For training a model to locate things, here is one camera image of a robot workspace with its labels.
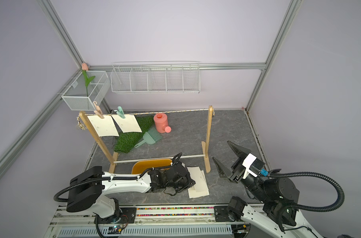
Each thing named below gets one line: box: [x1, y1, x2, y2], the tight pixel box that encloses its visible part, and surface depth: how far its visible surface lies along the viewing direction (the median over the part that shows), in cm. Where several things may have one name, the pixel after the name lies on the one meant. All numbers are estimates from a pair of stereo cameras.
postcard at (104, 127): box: [87, 115, 120, 137], surface depth 65 cm
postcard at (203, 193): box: [194, 170, 210, 197], surface depth 82 cm
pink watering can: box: [153, 112, 172, 134], surface depth 103 cm
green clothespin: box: [113, 106, 126, 119], surface depth 60 cm
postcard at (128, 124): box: [111, 114, 143, 134], surface depth 66 cm
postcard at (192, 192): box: [187, 184, 210, 199], surface depth 80 cm
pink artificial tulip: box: [81, 62, 96, 97], surface depth 92 cm
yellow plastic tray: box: [131, 158, 173, 175], surface depth 90 cm
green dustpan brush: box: [133, 127, 163, 149], surface depth 106 cm
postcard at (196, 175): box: [186, 166, 207, 193], surface depth 82 cm
